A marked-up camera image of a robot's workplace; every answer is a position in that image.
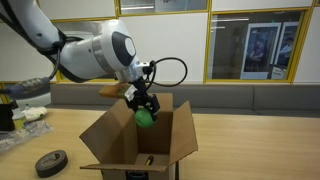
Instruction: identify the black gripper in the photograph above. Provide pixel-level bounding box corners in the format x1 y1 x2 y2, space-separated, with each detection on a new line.
125 79 161 121

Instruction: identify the clear plastic bag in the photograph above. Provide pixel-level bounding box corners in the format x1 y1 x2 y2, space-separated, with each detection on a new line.
0 119 54 152

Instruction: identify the white crumpled cloth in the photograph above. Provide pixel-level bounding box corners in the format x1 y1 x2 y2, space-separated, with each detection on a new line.
22 105 49 123

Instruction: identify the green toy apple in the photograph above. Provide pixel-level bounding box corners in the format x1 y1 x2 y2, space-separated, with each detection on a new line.
134 108 157 130

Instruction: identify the large poster of seated person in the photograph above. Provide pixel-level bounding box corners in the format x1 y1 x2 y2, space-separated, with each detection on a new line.
240 22 283 81

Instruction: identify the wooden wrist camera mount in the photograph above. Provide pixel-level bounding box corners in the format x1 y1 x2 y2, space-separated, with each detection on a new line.
98 83 133 99

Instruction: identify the grey wrapped arm cable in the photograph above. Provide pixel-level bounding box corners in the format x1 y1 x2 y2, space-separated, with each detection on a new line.
0 76 52 100

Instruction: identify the black box-shaped object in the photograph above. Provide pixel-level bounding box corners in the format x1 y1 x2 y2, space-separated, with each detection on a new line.
0 103 16 133

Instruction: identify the grey bench sofa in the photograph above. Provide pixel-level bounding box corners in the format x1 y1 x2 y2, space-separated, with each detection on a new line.
49 83 320 118

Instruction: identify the small bottle with black cap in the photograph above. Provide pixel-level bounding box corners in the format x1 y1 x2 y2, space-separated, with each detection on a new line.
11 99 28 131

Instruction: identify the yellow window frame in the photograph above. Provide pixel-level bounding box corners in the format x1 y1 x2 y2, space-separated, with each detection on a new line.
202 6 316 84
114 0 213 18

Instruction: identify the brown cardboard box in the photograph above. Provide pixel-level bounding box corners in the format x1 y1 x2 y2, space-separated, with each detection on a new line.
79 92 200 180

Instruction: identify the narrow poster of seated person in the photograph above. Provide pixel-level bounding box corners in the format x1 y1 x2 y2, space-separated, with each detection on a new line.
270 21 300 81

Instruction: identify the black tape roll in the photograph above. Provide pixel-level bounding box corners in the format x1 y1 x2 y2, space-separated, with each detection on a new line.
34 149 69 178

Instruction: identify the black looped gripper cable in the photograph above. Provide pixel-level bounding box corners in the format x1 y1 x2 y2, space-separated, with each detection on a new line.
144 57 189 89

